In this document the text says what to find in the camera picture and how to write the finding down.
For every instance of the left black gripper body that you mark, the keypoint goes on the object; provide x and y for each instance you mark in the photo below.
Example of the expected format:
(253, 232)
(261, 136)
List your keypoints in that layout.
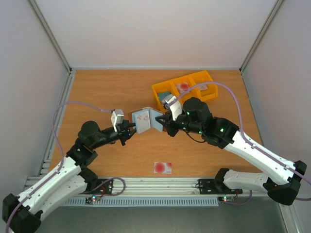
(122, 133)

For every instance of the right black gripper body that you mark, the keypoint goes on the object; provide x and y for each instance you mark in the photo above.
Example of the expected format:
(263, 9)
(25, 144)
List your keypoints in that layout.
(170, 124)

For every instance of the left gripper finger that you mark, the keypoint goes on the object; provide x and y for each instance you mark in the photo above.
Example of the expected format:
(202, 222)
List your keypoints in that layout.
(130, 134)
(128, 125)

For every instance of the white card with red marks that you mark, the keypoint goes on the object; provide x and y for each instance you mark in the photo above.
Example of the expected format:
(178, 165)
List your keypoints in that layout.
(142, 121)

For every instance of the brown leather card holder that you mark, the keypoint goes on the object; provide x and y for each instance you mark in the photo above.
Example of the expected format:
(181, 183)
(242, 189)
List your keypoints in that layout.
(152, 113)

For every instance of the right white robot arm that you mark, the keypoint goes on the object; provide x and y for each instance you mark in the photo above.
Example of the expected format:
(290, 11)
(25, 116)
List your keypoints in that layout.
(278, 178)

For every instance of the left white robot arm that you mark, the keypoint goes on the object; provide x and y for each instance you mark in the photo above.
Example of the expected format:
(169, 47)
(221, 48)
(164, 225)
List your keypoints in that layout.
(25, 212)

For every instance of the teal card stack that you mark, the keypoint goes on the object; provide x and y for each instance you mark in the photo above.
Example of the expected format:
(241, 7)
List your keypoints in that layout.
(163, 95)

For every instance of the red circle card stack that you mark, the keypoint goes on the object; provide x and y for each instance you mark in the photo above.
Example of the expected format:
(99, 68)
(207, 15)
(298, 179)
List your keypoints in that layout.
(182, 87)

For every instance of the grey white card stack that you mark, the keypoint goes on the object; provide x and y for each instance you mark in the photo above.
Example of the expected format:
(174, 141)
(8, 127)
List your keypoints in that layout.
(202, 87)

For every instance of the yellow three-compartment bin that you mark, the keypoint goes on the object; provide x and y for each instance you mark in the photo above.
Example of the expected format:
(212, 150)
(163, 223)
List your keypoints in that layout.
(192, 85)

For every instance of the left circuit board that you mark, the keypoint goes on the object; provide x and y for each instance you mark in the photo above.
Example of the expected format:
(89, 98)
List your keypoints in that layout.
(93, 199)

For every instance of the circuit board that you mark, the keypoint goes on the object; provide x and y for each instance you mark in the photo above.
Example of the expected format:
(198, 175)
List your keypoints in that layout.
(93, 199)
(225, 199)

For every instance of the right circuit board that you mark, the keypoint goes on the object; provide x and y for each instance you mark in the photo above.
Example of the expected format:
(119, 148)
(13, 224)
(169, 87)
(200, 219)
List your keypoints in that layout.
(225, 199)

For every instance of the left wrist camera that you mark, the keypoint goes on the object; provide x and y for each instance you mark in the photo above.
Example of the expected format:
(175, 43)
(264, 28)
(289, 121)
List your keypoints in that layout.
(117, 117)

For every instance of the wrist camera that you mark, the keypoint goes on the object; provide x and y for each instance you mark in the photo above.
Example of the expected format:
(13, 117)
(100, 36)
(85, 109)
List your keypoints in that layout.
(117, 117)
(171, 103)

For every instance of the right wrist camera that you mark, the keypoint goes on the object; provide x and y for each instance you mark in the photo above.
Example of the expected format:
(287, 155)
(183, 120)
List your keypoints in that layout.
(171, 103)

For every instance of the aluminium front rail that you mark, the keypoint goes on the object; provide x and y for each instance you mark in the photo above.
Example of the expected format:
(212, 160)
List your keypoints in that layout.
(161, 187)

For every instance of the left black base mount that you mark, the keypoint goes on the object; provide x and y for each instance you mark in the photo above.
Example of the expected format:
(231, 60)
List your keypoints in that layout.
(104, 185)

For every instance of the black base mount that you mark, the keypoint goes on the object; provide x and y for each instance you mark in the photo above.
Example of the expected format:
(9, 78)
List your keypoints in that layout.
(104, 185)
(209, 186)

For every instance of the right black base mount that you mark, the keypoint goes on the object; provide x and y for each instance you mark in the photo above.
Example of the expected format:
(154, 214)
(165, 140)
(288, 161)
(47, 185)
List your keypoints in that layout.
(209, 186)

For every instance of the grey slotted cable duct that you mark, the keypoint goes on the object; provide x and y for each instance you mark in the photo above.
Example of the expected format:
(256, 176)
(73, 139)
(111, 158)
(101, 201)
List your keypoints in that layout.
(143, 202)

